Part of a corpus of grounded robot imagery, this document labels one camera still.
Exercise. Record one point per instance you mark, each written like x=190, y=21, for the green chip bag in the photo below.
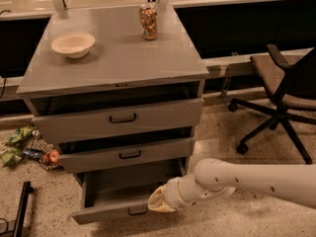
x=20, y=135

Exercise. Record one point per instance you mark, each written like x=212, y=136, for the patterned drink can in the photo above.
x=148, y=21

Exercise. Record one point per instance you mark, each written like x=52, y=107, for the green snack bag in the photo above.
x=11, y=157

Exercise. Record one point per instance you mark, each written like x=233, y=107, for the grey bottom drawer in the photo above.
x=124, y=191

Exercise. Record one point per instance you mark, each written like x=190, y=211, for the beige bowl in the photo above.
x=73, y=45

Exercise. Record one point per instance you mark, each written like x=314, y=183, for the wire mesh basket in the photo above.
x=37, y=142

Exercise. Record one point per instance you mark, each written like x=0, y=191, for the grey middle drawer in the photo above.
x=126, y=150

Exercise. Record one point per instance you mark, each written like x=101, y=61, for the grey drawer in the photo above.
x=79, y=117
x=124, y=191
x=126, y=150

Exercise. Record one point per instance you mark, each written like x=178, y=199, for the red apple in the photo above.
x=51, y=157

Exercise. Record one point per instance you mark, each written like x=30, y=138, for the grey drawer cabinet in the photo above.
x=119, y=59

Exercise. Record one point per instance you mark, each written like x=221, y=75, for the black metal stand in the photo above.
x=14, y=228

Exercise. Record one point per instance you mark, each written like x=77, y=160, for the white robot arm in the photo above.
x=212, y=178

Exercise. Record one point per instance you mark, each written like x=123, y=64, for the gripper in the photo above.
x=172, y=194

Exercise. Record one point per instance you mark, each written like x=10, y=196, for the blue can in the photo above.
x=32, y=153

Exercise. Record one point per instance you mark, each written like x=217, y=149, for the black office chair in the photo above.
x=290, y=84

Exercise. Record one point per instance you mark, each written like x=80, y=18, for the grey top drawer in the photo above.
x=79, y=117

